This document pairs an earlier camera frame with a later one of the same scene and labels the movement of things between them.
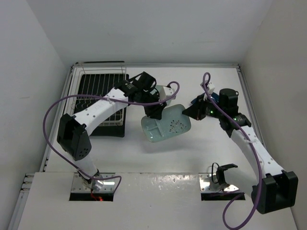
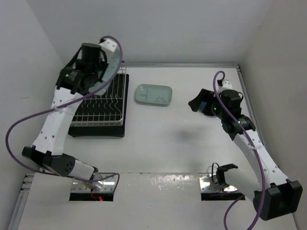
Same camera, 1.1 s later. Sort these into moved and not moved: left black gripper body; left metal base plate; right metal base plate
Moved: left black gripper body
Not moved: right metal base plate; left metal base plate
